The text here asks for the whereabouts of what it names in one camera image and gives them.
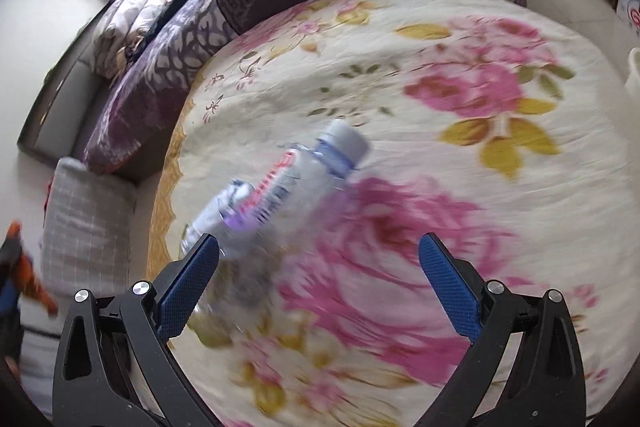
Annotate crushed clear plastic bottle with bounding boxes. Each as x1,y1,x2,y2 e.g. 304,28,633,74
181,119,370,321

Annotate white plastic trash bin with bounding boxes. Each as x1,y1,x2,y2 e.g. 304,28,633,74
625,46,640,103

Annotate grey striped cushion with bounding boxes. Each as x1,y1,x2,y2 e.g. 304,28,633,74
41,157,136,297

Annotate floral cream blanket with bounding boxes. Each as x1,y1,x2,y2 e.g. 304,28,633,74
149,0,639,426

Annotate dark bed headboard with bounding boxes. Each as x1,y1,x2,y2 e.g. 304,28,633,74
17,8,110,168

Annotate stacked patterned pillows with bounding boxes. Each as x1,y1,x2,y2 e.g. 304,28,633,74
90,0,168,80

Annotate lower Ganten water box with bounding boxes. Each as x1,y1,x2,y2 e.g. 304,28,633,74
616,0,640,36

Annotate dark navy garment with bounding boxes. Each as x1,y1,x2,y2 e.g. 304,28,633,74
125,0,189,64

